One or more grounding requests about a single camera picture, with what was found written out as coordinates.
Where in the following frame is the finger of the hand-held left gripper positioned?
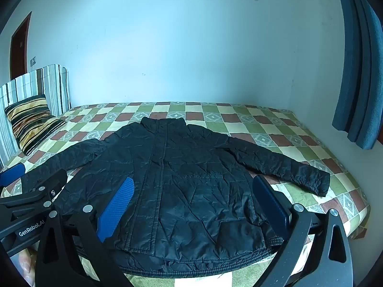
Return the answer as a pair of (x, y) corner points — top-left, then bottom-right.
(18, 168), (68, 207)
(0, 163), (26, 187)

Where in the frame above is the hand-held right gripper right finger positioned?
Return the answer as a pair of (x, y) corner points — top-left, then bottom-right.
(252, 175), (355, 287)

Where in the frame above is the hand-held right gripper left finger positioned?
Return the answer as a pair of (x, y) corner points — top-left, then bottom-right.
(35, 177), (141, 287)

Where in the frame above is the black quilted jacket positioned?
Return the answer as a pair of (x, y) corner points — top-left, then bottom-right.
(22, 116), (331, 274)

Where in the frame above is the person's left hand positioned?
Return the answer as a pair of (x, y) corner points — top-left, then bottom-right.
(13, 247), (38, 287)

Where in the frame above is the striped yellow brown pillow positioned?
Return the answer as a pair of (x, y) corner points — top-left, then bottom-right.
(4, 94), (66, 156)

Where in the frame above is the checkered bed blanket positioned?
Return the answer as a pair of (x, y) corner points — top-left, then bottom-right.
(0, 102), (372, 287)

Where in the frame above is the striped headboard cushion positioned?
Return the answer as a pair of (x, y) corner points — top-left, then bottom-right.
(0, 64), (72, 168)

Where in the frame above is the brown wooden door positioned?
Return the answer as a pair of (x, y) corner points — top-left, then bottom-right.
(10, 11), (32, 81)

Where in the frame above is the blue curtain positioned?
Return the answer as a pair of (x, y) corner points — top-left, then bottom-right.
(332, 0), (383, 150)

